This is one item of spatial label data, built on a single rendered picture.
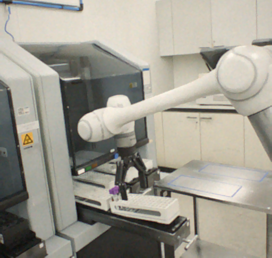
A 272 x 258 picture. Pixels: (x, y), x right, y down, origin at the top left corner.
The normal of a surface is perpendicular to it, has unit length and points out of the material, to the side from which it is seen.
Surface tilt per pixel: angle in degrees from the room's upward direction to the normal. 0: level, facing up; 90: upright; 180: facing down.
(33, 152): 90
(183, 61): 90
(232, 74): 85
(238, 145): 90
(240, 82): 81
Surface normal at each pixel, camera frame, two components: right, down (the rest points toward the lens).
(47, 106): 0.81, 0.05
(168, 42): -0.58, 0.21
